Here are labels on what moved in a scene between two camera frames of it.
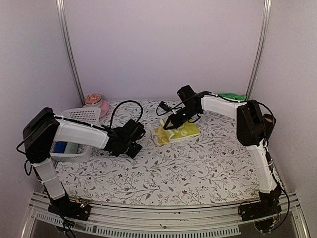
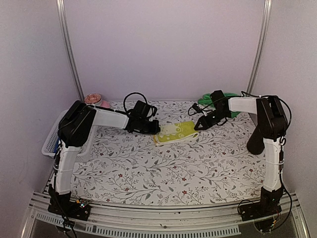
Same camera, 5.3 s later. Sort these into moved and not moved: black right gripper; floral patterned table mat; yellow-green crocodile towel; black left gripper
Moved: black right gripper; black left gripper
Not moved: floral patterned table mat; yellow-green crocodile towel
